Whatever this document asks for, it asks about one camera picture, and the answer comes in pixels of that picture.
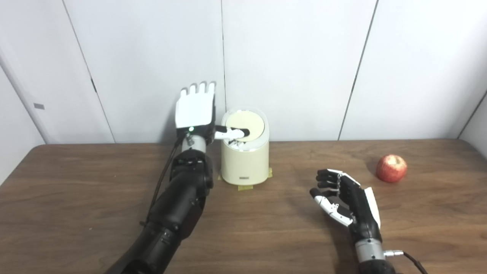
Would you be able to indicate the grey wall label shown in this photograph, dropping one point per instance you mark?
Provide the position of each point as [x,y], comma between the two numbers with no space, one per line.
[38,106]

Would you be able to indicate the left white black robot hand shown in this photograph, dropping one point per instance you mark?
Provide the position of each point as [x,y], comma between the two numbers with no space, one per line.
[194,108]

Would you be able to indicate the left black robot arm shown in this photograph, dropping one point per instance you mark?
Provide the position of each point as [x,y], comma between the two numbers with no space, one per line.
[179,205]

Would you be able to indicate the cream-colored bin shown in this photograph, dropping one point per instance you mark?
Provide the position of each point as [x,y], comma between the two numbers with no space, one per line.
[245,163]

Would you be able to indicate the red apple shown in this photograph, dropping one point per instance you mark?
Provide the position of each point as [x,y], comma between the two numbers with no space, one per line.
[391,168]

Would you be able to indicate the round cream bin lid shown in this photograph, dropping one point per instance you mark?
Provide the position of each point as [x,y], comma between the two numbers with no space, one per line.
[255,121]

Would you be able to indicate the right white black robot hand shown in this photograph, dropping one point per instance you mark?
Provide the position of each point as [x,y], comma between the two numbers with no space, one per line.
[361,209]

